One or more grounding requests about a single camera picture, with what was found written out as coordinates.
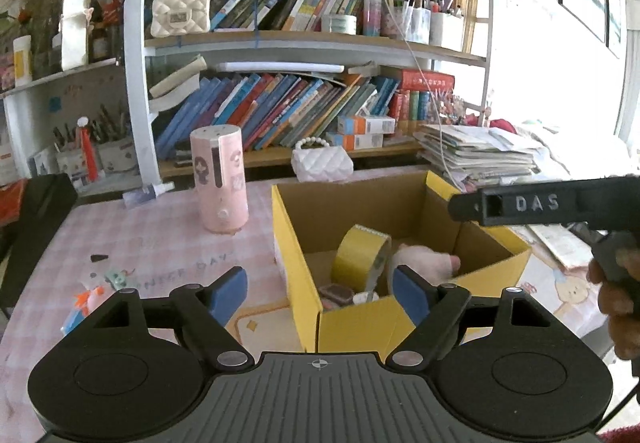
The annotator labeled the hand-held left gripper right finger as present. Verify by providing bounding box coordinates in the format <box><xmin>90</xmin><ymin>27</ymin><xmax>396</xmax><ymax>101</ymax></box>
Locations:
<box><xmin>386</xmin><ymin>265</ymin><xmax>556</xmax><ymax>370</ymax></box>

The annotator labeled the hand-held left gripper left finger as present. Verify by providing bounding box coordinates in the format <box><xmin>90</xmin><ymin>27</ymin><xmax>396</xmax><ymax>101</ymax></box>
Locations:
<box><xmin>82</xmin><ymin>266</ymin><xmax>254</xmax><ymax>370</ymax></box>

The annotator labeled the round pink plush pig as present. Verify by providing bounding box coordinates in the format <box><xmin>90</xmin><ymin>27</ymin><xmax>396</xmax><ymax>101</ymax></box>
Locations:
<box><xmin>387</xmin><ymin>244</ymin><xmax>461</xmax><ymax>294</ymax></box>

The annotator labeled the gold tape roll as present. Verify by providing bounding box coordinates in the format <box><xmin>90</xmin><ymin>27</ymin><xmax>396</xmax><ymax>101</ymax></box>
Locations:
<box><xmin>331</xmin><ymin>224</ymin><xmax>392</xmax><ymax>296</ymax></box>

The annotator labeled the yellow cardboard box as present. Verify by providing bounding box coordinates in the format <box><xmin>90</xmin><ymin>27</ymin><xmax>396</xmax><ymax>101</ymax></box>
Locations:
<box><xmin>271</xmin><ymin>170</ymin><xmax>532</xmax><ymax>354</ymax></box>

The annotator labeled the small dark box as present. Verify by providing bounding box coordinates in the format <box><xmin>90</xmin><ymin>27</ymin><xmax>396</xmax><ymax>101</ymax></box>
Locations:
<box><xmin>320</xmin><ymin>284</ymin><xmax>357</xmax><ymax>309</ymax></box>

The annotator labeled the person's right hand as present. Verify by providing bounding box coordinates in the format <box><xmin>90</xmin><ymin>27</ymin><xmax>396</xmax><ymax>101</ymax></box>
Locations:
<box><xmin>586</xmin><ymin>258</ymin><xmax>640</xmax><ymax>364</ymax></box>

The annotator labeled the stack of newspapers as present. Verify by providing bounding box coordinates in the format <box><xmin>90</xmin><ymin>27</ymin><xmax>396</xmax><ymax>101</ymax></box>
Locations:
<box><xmin>412</xmin><ymin>123</ymin><xmax>543</xmax><ymax>194</ymax></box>

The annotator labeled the pink cylindrical humidifier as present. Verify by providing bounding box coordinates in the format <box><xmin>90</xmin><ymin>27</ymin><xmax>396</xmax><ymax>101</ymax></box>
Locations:
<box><xmin>190</xmin><ymin>124</ymin><xmax>249</xmax><ymax>233</ymax></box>

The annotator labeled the pink checked tablecloth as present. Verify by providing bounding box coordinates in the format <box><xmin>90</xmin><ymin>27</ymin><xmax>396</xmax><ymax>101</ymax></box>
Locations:
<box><xmin>0</xmin><ymin>165</ymin><xmax>616</xmax><ymax>443</ymax></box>

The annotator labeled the small spray bottle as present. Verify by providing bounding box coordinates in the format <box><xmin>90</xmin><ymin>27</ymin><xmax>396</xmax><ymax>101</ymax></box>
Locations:
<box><xmin>122</xmin><ymin>181</ymin><xmax>176</xmax><ymax>208</ymax></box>

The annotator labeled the row of small colourful books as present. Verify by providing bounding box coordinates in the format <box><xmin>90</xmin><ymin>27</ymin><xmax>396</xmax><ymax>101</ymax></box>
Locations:
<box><xmin>390</xmin><ymin>90</ymin><xmax>433</xmax><ymax>121</ymax></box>

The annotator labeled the orange and white box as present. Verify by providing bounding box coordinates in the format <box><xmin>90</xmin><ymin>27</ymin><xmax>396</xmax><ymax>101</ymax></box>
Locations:
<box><xmin>326</xmin><ymin>133</ymin><xmax>385</xmax><ymax>151</ymax></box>
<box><xmin>337</xmin><ymin>115</ymin><xmax>396</xmax><ymax>136</ymax></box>

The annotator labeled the red hardcover book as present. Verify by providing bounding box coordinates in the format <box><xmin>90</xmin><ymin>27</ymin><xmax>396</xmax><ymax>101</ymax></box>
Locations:
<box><xmin>395</xmin><ymin>68</ymin><xmax>456</xmax><ymax>94</ymax></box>

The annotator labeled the pen holder with pens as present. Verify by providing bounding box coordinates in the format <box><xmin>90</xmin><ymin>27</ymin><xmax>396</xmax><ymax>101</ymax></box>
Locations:
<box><xmin>52</xmin><ymin>103</ymin><xmax>138</xmax><ymax>176</ymax></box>

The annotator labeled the row of blue leaning books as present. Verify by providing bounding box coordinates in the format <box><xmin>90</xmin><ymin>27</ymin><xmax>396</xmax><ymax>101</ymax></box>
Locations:
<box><xmin>152</xmin><ymin>73</ymin><xmax>401</xmax><ymax>158</ymax></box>

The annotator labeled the white pen cup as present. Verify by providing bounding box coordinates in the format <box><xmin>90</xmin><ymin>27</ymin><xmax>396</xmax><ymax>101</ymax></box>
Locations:
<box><xmin>429</xmin><ymin>0</ymin><xmax>466</xmax><ymax>51</ymax></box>
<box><xmin>382</xmin><ymin>0</ymin><xmax>432</xmax><ymax>45</ymax></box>

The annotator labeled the red bottle with white cap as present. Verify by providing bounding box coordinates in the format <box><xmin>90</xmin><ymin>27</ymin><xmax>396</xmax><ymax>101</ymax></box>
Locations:
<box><xmin>76</xmin><ymin>118</ymin><xmax>98</xmax><ymax>184</ymax></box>

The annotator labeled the black electronic piano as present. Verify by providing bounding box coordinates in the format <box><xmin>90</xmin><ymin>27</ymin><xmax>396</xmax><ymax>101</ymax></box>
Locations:
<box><xmin>0</xmin><ymin>173</ymin><xmax>79</xmax><ymax>319</ymax></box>

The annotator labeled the thick cream book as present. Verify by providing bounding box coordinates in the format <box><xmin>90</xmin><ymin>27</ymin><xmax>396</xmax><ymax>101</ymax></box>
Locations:
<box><xmin>147</xmin><ymin>54</ymin><xmax>208</xmax><ymax>114</ymax></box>

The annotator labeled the white bookshelf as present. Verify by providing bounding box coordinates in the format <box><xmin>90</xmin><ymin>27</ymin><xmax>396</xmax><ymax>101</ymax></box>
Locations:
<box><xmin>0</xmin><ymin>0</ymin><xmax>493</xmax><ymax>184</ymax></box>

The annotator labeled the person's red clothing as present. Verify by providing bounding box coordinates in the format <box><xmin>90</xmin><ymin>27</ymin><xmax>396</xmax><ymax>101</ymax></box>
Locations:
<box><xmin>597</xmin><ymin>425</ymin><xmax>640</xmax><ymax>443</ymax></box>

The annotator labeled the colourful spray can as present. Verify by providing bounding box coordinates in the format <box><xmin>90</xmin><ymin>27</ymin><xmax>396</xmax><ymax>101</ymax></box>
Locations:
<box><xmin>362</xmin><ymin>0</ymin><xmax>383</xmax><ymax>38</ymax></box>

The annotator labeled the white round jar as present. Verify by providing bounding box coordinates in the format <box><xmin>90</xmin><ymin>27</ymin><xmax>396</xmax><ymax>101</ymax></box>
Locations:
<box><xmin>321</xmin><ymin>14</ymin><xmax>358</xmax><ymax>34</ymax></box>

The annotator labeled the white carton box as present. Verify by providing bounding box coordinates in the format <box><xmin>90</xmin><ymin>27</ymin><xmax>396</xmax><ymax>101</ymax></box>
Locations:
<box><xmin>59</xmin><ymin>0</ymin><xmax>95</xmax><ymax>72</ymax></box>

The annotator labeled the white bottle yellow label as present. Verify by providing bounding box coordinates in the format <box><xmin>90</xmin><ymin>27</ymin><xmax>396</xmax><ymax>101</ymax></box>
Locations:
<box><xmin>12</xmin><ymin>35</ymin><xmax>33</xmax><ymax>86</ymax></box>

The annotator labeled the white quilted pearl-handle handbag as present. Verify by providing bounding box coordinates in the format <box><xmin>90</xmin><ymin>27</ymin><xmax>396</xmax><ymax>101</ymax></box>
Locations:
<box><xmin>291</xmin><ymin>137</ymin><xmax>355</xmax><ymax>182</ymax></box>

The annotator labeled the white cable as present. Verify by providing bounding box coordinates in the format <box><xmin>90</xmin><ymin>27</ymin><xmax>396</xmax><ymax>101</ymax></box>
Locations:
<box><xmin>360</xmin><ymin>0</ymin><xmax>456</xmax><ymax>176</ymax></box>

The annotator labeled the cream quilted pearl-handle handbag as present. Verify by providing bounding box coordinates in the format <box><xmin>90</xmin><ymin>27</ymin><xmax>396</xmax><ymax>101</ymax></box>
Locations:
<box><xmin>150</xmin><ymin>0</ymin><xmax>211</xmax><ymax>38</ymax></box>

